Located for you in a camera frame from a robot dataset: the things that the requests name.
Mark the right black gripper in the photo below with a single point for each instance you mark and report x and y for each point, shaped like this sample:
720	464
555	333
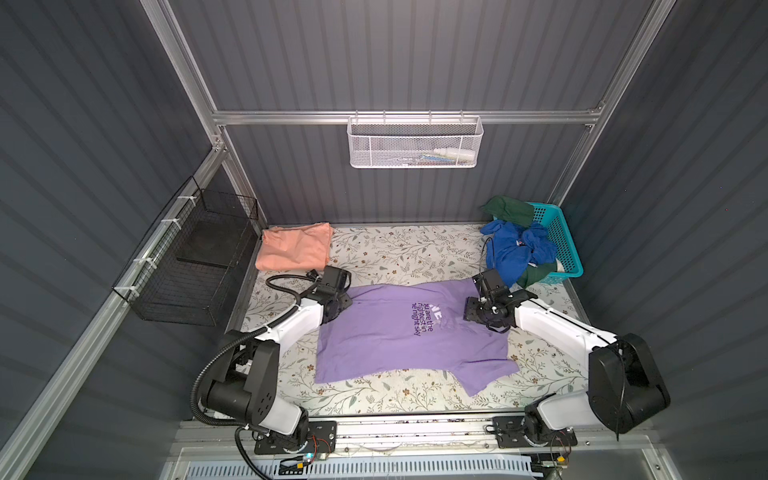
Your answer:
469	310

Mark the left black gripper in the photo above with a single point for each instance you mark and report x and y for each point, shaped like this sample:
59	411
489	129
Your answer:
344	300

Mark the purple t-shirt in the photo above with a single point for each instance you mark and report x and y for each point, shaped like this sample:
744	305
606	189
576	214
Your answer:
395	327

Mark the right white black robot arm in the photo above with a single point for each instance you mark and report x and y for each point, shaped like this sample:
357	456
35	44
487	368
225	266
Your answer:
624	385

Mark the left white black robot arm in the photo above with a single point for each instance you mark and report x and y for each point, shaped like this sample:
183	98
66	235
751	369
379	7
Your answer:
238	386

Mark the folded pink t-shirt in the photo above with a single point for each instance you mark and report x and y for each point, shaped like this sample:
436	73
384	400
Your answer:
297	248

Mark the floral table mat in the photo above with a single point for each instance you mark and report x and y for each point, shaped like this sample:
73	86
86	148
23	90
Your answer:
409	255

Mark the blue t-shirt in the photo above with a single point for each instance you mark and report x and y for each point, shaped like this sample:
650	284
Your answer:
521	255

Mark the teal plastic basket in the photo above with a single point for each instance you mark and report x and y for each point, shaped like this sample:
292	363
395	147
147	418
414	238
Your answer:
552	218

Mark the dark green t-shirt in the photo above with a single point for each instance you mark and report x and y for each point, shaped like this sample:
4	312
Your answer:
509	210

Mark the white bottle in basket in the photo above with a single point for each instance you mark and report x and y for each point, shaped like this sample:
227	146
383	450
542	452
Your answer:
460	155

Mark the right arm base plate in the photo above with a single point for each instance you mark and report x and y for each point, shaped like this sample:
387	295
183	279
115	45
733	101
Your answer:
518	431

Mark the aluminium mounting rail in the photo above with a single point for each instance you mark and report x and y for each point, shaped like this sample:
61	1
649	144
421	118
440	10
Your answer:
409	434

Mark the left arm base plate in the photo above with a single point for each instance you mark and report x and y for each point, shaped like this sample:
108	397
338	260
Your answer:
313	436

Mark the black wire mesh basket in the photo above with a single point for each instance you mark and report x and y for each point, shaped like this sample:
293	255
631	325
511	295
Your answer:
195	261

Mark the white wire mesh basket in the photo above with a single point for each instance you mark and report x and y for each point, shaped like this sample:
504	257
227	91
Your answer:
408	142

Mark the white slotted cable duct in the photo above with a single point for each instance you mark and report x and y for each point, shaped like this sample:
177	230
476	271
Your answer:
467	466

